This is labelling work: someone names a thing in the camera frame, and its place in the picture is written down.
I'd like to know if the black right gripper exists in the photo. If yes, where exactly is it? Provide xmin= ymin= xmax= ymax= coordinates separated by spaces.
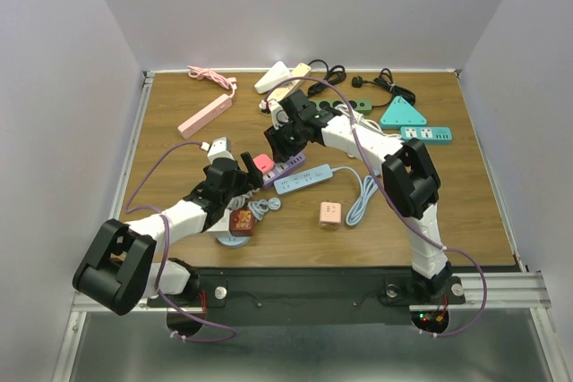
xmin=262 ymin=116 xmax=306 ymax=164

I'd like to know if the light blue power strip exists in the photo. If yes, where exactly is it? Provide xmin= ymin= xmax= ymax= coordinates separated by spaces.
xmin=274 ymin=164 xmax=333 ymax=195

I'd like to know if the dark red cube socket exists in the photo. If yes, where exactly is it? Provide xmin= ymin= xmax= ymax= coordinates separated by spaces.
xmin=229 ymin=208 xmax=256 ymax=237

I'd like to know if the pink cube socket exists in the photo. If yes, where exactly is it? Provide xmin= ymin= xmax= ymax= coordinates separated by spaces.
xmin=319 ymin=201 xmax=342 ymax=229

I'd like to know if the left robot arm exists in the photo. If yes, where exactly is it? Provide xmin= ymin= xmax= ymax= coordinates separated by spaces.
xmin=73 ymin=152 xmax=263 ymax=316

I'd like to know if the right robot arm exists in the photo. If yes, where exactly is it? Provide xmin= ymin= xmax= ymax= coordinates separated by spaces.
xmin=263 ymin=90 xmax=451 ymax=301

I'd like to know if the pink plug adapter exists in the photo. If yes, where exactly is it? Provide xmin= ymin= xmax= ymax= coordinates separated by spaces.
xmin=252 ymin=154 xmax=275 ymax=174

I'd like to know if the purple power strip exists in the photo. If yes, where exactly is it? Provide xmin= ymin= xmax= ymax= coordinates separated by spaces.
xmin=262 ymin=153 xmax=306 ymax=190

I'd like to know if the beige power strip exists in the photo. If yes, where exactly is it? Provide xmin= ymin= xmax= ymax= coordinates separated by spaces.
xmin=259 ymin=63 xmax=311 ymax=115

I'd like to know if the round blue socket base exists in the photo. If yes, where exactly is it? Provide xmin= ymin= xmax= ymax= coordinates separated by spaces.
xmin=217 ymin=235 xmax=251 ymax=249

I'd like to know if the white triangular socket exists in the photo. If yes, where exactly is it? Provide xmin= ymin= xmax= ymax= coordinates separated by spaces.
xmin=254 ymin=61 xmax=291 ymax=94

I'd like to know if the pink power strip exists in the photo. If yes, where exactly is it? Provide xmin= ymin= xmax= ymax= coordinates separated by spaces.
xmin=177 ymin=95 xmax=233 ymax=139

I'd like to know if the green power strip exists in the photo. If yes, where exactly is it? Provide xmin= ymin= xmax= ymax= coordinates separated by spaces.
xmin=314 ymin=98 xmax=373 ymax=115

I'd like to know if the teal triangular socket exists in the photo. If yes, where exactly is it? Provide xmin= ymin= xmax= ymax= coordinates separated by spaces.
xmin=379 ymin=97 xmax=427 ymax=130

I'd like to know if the teal rectangular power strip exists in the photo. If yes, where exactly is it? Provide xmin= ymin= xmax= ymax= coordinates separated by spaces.
xmin=400 ymin=126 xmax=453 ymax=145

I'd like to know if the grey-blue plug with cable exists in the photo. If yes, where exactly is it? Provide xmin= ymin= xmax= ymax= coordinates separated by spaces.
xmin=247 ymin=197 xmax=282 ymax=221

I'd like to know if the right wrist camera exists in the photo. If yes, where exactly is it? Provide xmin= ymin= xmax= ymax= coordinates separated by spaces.
xmin=268 ymin=99 xmax=288 ymax=129

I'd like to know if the white bundled cable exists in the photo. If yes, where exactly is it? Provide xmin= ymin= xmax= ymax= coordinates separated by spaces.
xmin=335 ymin=102 xmax=402 ymax=159

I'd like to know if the black cable with europlug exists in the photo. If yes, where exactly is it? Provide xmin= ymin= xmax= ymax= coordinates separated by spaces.
xmin=306 ymin=58 xmax=347 ymax=92

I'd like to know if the light blue strip cable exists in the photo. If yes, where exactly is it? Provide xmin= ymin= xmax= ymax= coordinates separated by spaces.
xmin=331 ymin=166 xmax=381 ymax=227

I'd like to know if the pink strip cable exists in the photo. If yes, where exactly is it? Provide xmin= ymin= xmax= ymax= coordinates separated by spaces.
xmin=186 ymin=64 xmax=238 ymax=99

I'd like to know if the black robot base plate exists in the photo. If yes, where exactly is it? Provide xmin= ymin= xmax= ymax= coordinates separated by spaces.
xmin=171 ymin=267 xmax=466 ymax=327

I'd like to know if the black cable with plug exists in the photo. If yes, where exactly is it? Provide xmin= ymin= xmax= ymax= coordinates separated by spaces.
xmin=352 ymin=67 xmax=417 ymax=108

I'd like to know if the aluminium frame rail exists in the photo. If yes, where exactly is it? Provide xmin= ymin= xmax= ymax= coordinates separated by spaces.
xmin=73 ymin=71 xmax=156 ymax=316

